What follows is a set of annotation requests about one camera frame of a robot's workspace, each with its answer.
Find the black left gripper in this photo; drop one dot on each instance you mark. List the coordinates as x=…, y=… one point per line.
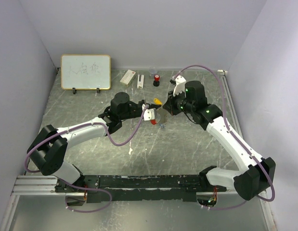
x=152, y=106

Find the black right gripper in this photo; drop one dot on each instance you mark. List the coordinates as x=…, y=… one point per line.
x=169, y=105

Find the clear plastic cup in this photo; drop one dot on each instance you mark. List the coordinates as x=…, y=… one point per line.
x=153, y=71

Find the green white staples box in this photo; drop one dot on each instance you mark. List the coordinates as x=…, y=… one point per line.
x=128, y=78

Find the white stapler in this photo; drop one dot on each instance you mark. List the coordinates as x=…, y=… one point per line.
x=140, y=81

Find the aluminium rail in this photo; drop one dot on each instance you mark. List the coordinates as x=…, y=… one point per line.
x=44, y=185
x=234, y=123

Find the yellow key tag with key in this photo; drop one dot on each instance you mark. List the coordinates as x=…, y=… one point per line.
x=157, y=101

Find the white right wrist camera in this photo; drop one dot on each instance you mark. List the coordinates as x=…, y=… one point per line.
x=179, y=82

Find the metal key organizer red handle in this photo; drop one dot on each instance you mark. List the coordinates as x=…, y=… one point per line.
x=161, y=117

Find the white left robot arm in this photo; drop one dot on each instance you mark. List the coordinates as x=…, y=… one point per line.
x=48, y=149

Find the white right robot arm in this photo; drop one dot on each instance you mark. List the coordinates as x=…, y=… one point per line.
x=255, y=173

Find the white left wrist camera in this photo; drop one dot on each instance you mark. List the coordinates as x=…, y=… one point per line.
x=149, y=114

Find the aluminium front rail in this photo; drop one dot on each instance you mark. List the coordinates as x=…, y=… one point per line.
x=44, y=185

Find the white board yellow frame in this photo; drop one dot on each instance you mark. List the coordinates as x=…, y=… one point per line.
x=85, y=72

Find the red black stamp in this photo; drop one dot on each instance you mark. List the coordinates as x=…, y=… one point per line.
x=156, y=81

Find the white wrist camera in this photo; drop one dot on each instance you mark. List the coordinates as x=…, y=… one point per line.
x=149, y=114
x=179, y=82

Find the aluminium right side rail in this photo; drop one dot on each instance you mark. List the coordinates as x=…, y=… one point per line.
x=234, y=123

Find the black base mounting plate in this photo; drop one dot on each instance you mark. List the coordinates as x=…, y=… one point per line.
x=150, y=187

